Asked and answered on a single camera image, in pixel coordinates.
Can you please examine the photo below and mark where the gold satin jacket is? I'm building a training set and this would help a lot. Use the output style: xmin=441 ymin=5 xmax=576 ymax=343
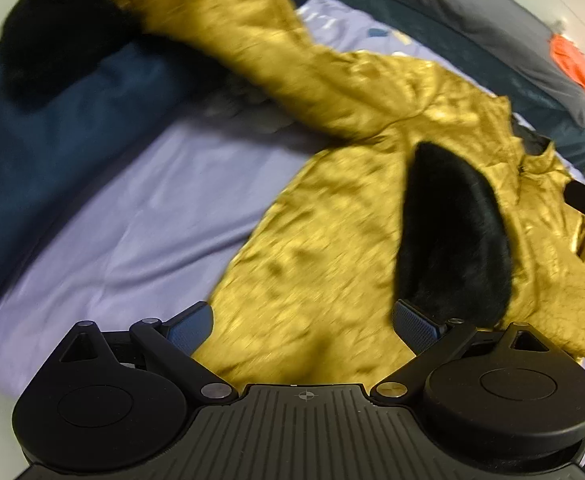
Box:
xmin=2 ymin=0 xmax=585 ymax=391

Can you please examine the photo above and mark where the purple floral bed sheet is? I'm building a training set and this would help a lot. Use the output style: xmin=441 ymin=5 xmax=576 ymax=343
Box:
xmin=0 ymin=0 xmax=487 ymax=394

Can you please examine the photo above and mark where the orange cloth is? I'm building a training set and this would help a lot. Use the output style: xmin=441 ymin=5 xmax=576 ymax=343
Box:
xmin=549 ymin=34 xmax=585 ymax=91

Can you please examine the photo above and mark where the grey duvet on bed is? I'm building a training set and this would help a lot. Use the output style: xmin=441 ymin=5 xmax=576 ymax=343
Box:
xmin=396 ymin=0 xmax=585 ymax=127

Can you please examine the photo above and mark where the navy blue folded garment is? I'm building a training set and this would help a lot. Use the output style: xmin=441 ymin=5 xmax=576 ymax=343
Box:
xmin=0 ymin=44 xmax=188 ymax=291

